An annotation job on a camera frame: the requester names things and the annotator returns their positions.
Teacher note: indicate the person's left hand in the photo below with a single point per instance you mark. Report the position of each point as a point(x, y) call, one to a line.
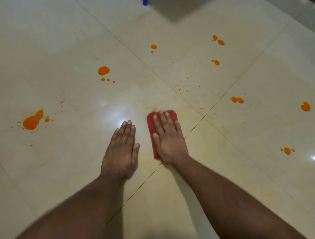
point(120, 155)

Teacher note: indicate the black pole with blue tip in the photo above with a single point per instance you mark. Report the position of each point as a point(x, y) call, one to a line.
point(145, 2)

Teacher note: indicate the red cloth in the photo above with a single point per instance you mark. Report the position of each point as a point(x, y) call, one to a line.
point(150, 125)

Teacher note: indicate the person's right forearm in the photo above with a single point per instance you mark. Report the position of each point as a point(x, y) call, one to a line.
point(233, 204)

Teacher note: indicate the cream tiled floor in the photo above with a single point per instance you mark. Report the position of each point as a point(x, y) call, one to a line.
point(246, 172)

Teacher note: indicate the orange liquid spill drops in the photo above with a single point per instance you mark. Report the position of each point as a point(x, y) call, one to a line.
point(32, 122)

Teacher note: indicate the person's left forearm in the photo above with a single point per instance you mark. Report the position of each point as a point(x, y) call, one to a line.
point(73, 209)

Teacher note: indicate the person's right hand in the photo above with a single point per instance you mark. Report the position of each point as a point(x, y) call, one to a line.
point(171, 145)

